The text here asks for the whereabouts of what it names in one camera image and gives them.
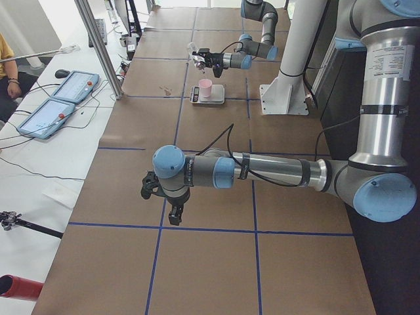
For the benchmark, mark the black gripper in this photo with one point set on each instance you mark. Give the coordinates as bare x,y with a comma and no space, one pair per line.
177,199
214,60

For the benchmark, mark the glass sauce bottle metal spout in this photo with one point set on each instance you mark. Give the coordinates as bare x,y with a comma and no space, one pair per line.
198,60

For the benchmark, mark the pink paper cup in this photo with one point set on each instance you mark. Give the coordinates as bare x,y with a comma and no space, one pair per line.
205,88

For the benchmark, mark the black monitor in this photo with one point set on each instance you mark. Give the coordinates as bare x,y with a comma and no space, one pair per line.
127,12

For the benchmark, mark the black keyboard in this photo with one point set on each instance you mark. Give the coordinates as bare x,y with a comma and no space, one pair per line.
101,26

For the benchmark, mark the far blue teach pendant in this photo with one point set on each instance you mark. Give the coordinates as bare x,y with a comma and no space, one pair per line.
76,87

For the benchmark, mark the blue teach pendant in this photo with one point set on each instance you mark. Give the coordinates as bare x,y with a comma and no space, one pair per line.
76,87
46,119

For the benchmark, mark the black computer mouse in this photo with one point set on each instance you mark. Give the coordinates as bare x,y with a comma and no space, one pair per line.
61,73

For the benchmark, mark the near blue teach pendant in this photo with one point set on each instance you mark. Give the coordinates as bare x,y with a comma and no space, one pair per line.
46,119

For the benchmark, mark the black tripod pole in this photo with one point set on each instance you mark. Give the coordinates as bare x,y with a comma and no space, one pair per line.
10,219

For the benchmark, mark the red cylinder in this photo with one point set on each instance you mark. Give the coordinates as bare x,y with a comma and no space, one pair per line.
15,287

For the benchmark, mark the person in yellow shirt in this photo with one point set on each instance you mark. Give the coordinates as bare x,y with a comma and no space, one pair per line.
14,84

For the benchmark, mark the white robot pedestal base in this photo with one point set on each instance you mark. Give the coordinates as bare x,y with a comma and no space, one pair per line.
286,94

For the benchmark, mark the aluminium frame post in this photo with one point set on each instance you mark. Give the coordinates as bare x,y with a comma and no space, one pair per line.
100,48

